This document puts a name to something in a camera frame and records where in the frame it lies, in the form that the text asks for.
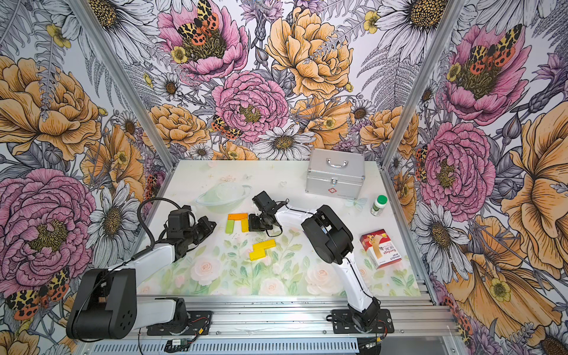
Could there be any white green-capped bottle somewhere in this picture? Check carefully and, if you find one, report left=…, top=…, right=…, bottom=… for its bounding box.
left=371, top=195, right=388, bottom=216

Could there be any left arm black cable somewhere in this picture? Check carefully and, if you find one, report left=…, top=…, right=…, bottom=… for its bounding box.
left=136, top=197, right=183, bottom=254

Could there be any lime green block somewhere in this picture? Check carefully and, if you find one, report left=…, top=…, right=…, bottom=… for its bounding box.
left=225, top=220, right=235, bottom=235

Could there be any red bandage box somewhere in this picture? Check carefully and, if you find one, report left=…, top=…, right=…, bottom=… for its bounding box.
left=359, top=229, right=402, bottom=269

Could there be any yellow long block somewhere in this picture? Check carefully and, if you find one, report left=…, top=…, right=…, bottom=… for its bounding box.
left=253, top=239, right=277, bottom=251
left=249, top=249, right=266, bottom=261

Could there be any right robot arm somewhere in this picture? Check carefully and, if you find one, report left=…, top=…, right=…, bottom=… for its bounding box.
left=248, top=191, right=381, bottom=332

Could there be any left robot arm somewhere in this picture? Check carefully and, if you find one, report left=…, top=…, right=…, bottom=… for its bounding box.
left=66, top=206, right=217, bottom=343

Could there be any yellow small block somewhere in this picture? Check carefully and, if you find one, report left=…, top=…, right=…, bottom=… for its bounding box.
left=241, top=219, right=249, bottom=233

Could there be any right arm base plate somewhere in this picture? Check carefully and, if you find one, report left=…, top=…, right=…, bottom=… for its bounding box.
left=326, top=309, right=395, bottom=335

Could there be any silver metal case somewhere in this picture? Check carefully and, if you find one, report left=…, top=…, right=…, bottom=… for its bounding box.
left=306, top=149, right=365, bottom=200

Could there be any clear glass bowl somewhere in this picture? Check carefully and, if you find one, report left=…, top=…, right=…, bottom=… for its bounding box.
left=195, top=182, right=251, bottom=214

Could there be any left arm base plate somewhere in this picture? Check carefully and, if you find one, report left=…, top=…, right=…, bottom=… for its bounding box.
left=146, top=311, right=213, bottom=337

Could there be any orange block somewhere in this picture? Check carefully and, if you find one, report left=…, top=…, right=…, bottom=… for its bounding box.
left=228, top=213, right=248, bottom=221

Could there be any aluminium rail frame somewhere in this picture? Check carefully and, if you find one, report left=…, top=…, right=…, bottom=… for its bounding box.
left=76, top=291, right=467, bottom=354

